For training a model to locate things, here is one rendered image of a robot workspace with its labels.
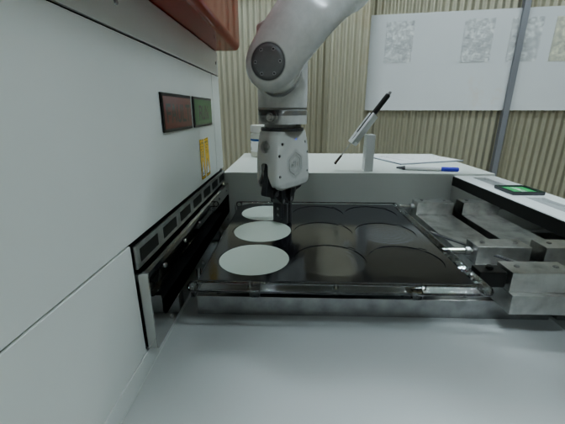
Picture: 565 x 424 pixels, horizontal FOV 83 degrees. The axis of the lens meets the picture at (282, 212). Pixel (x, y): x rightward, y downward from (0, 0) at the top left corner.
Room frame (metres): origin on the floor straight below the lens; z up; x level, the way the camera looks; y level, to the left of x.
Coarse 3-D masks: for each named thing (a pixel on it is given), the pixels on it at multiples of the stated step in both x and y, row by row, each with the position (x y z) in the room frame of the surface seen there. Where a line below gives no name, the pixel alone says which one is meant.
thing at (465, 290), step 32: (192, 288) 0.34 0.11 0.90; (224, 288) 0.34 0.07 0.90; (256, 288) 0.34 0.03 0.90; (288, 288) 0.34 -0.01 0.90; (320, 288) 0.34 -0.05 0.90; (352, 288) 0.34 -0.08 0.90; (384, 288) 0.34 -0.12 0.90; (416, 288) 0.34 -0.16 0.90; (448, 288) 0.34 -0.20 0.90; (480, 288) 0.34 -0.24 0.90
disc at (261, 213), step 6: (246, 210) 0.65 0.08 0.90; (252, 210) 0.65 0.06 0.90; (258, 210) 0.65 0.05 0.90; (264, 210) 0.65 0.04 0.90; (270, 210) 0.65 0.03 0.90; (246, 216) 0.61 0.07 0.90; (252, 216) 0.61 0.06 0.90; (258, 216) 0.61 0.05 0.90; (264, 216) 0.61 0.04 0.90; (270, 216) 0.61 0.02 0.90
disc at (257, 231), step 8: (248, 224) 0.56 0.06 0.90; (256, 224) 0.56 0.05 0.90; (264, 224) 0.56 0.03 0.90; (272, 224) 0.56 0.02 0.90; (280, 224) 0.56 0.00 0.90; (240, 232) 0.52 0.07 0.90; (248, 232) 0.52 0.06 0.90; (256, 232) 0.52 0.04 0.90; (264, 232) 0.52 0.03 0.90; (272, 232) 0.52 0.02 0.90; (280, 232) 0.52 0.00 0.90; (288, 232) 0.52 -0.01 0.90; (248, 240) 0.49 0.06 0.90; (256, 240) 0.49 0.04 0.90; (264, 240) 0.49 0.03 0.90; (272, 240) 0.49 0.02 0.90
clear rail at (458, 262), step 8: (400, 208) 0.66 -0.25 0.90; (408, 216) 0.60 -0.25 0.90; (416, 224) 0.56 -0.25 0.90; (424, 232) 0.52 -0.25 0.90; (432, 240) 0.49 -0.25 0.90; (440, 248) 0.45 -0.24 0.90; (448, 256) 0.43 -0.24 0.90; (456, 256) 0.42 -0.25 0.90; (456, 264) 0.40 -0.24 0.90; (464, 264) 0.39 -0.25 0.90; (464, 272) 0.38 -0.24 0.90; (472, 272) 0.37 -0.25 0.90; (472, 280) 0.36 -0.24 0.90; (480, 280) 0.35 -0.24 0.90
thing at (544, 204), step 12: (468, 180) 0.67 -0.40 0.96; (480, 180) 0.69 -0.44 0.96; (492, 180) 0.68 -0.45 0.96; (504, 180) 0.67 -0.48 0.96; (504, 192) 0.57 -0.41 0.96; (528, 204) 0.49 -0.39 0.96; (540, 204) 0.49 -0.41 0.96; (552, 204) 0.50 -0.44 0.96; (564, 204) 0.49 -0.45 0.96; (552, 216) 0.43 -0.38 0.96; (564, 216) 0.43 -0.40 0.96
